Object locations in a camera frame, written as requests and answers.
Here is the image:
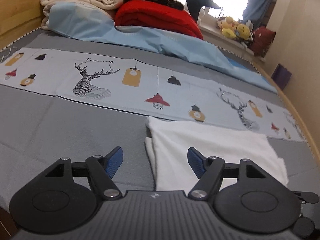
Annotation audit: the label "yellow plush toys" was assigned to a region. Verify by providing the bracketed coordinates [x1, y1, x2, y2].
[217, 16, 253, 42]

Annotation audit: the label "red folded blanket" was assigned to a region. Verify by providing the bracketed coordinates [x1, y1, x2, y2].
[114, 0, 203, 40]

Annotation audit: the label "purple box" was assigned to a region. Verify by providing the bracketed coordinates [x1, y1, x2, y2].
[271, 64, 292, 90]

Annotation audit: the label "grey printed bed sheet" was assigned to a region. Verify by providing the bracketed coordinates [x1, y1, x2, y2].
[1, 30, 319, 211]

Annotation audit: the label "light blue duvet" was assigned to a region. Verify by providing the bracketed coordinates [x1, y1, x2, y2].
[41, 1, 277, 93]

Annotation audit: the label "wooden bed frame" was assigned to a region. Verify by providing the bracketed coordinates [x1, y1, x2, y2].
[1, 0, 43, 48]

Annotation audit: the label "white long-sleeve shirt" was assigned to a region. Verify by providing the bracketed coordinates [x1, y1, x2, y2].
[145, 116, 289, 193]

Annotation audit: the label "blue curtain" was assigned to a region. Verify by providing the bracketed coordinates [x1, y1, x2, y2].
[242, 0, 272, 28]

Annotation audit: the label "dark teal shark plush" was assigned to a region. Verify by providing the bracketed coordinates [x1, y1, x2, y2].
[159, 0, 222, 26]

